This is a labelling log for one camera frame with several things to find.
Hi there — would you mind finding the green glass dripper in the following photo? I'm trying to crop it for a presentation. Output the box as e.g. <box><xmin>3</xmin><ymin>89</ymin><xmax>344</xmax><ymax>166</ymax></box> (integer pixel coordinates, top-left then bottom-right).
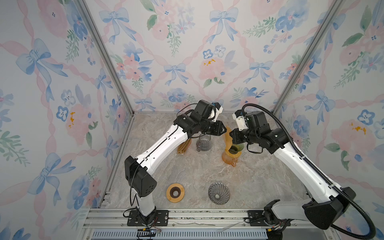
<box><xmin>229</xmin><ymin>144</ymin><xmax>244</xmax><ymax>155</ymax></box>

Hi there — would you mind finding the grey glass carafe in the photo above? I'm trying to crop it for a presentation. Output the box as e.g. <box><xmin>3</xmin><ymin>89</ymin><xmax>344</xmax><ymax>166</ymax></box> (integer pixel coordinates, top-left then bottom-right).
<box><xmin>196</xmin><ymin>134</ymin><xmax>212</xmax><ymax>152</ymax></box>

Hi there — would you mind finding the orange glass carafe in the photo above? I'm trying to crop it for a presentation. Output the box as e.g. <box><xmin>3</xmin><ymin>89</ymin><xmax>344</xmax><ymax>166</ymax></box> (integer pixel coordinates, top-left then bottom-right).
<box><xmin>222</xmin><ymin>151</ymin><xmax>242</xmax><ymax>167</ymax></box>

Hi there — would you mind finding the coffee filter pack orange clip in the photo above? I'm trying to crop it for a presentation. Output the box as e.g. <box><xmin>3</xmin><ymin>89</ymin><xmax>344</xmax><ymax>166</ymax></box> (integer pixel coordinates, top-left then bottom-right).
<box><xmin>177</xmin><ymin>139</ymin><xmax>192</xmax><ymax>155</ymax></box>

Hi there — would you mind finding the grey glass dripper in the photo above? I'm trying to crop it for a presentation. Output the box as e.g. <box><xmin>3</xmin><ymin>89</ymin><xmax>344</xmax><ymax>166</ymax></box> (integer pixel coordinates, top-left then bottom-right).
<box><xmin>208</xmin><ymin>182</ymin><xmax>231</xmax><ymax>205</ymax></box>

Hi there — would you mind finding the wooden dripper ring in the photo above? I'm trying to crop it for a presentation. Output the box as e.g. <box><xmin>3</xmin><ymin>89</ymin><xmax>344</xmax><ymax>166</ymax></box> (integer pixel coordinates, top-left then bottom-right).
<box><xmin>165</xmin><ymin>182</ymin><xmax>186</xmax><ymax>204</ymax></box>

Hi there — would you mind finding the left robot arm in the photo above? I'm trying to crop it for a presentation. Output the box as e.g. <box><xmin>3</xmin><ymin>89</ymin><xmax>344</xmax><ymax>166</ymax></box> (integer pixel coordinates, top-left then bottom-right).
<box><xmin>125</xmin><ymin>100</ymin><xmax>227</xmax><ymax>217</ymax></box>

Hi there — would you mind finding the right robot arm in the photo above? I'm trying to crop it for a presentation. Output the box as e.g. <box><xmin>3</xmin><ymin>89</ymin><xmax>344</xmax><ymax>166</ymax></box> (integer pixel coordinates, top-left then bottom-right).
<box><xmin>230</xmin><ymin>110</ymin><xmax>356</xmax><ymax>230</ymax></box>

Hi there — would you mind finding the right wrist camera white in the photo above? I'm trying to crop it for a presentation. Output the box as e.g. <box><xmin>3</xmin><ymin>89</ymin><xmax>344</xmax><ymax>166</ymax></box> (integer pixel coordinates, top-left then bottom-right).
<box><xmin>232</xmin><ymin>110</ymin><xmax>248</xmax><ymax>131</ymax></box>

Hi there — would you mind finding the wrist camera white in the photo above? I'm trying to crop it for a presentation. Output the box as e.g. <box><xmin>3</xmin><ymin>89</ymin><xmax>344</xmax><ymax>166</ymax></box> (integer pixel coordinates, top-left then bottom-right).
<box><xmin>209</xmin><ymin>102</ymin><xmax>224</xmax><ymax>122</ymax></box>
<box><xmin>232</xmin><ymin>110</ymin><xmax>248</xmax><ymax>131</ymax></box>

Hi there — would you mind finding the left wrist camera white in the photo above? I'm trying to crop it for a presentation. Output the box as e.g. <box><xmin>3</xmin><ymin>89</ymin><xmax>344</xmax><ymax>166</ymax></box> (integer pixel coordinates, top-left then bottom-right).
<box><xmin>209</xmin><ymin>102</ymin><xmax>224</xmax><ymax>122</ymax></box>

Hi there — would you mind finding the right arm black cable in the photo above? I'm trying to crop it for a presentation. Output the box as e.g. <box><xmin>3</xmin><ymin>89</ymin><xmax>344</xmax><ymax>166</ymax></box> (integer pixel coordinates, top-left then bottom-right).
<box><xmin>241</xmin><ymin>103</ymin><xmax>377</xmax><ymax>240</ymax></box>

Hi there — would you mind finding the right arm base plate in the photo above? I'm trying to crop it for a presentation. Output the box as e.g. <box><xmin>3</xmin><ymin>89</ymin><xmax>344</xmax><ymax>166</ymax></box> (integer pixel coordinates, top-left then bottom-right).
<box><xmin>244</xmin><ymin>210</ymin><xmax>288</xmax><ymax>228</ymax></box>

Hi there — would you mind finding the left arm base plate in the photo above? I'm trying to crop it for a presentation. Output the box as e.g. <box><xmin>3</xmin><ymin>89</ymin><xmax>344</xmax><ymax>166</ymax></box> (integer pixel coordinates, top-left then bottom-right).
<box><xmin>127</xmin><ymin>209</ymin><xmax>170</xmax><ymax>227</ymax></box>

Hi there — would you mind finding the left corner aluminium post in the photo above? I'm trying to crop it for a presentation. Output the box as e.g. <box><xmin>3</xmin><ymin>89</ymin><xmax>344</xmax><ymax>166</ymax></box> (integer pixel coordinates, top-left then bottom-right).
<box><xmin>74</xmin><ymin>0</ymin><xmax>134</xmax><ymax>117</ymax></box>

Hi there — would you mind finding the corner aluminium post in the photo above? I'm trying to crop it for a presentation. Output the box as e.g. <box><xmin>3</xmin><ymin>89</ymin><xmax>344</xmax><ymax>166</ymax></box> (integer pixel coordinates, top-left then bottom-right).
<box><xmin>273</xmin><ymin>0</ymin><xmax>344</xmax><ymax>114</ymax></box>
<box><xmin>74</xmin><ymin>0</ymin><xmax>134</xmax><ymax>117</ymax></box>

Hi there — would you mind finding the right corner aluminium post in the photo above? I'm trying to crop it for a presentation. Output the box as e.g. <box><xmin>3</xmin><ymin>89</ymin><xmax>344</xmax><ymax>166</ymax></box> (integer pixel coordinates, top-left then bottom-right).
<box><xmin>273</xmin><ymin>0</ymin><xmax>344</xmax><ymax>114</ymax></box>

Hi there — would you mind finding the aluminium front rail frame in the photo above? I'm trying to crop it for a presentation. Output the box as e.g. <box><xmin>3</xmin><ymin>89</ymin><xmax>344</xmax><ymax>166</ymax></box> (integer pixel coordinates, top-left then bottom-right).
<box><xmin>77</xmin><ymin>209</ymin><xmax>340</xmax><ymax>240</ymax></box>

